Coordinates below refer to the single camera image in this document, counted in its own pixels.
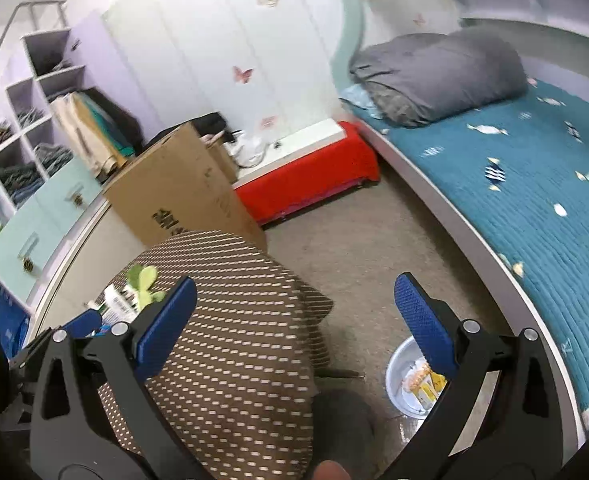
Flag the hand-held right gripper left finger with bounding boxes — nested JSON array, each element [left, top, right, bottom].
[[29, 276, 198, 480]]

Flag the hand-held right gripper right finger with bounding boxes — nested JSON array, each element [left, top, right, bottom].
[[389, 272, 565, 480]]

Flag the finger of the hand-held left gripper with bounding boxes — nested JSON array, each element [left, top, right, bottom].
[[9, 309, 102, 376]]

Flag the blue white snack wrapper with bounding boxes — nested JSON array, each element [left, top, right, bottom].
[[100, 284, 139, 325]]

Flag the grey plastic basin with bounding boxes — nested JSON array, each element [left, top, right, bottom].
[[385, 336, 456, 419]]

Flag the yellow wrapper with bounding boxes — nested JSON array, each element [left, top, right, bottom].
[[403, 360, 448, 406]]

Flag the person's right hand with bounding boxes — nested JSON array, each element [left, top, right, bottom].
[[314, 460, 351, 480]]

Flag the blue storage box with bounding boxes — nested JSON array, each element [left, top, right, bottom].
[[0, 294, 31, 362]]

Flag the mint green drawers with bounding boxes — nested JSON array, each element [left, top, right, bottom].
[[0, 152, 104, 297]]

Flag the large cardboard box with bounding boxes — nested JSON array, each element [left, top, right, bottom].
[[103, 122, 268, 256]]

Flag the teal printed bedspread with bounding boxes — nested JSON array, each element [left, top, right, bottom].
[[374, 77, 589, 423]]

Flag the red bench with white top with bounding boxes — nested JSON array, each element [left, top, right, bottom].
[[233, 119, 381, 226]]

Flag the beige hanging garment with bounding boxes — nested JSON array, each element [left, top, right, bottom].
[[49, 92, 128, 177]]

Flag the white plastic bag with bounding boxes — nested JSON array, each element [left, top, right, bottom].
[[227, 130, 271, 167]]

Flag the teal hanging garment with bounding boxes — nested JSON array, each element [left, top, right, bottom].
[[80, 92, 136, 158]]

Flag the black bag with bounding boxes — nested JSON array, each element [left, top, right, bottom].
[[149, 114, 231, 147]]

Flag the black hanging garment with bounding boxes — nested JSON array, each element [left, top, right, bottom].
[[90, 86, 146, 152]]

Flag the light blue pillow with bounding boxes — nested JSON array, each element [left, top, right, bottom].
[[339, 84, 386, 121]]

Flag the white cubby shelf unit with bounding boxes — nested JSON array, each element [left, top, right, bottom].
[[0, 27, 106, 221]]

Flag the grey folded duvet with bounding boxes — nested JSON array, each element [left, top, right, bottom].
[[349, 30, 530, 128]]

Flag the mint and white bed frame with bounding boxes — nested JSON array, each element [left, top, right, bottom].
[[327, 0, 589, 456]]

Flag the grey metal rail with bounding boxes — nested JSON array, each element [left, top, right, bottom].
[[0, 2, 68, 128]]

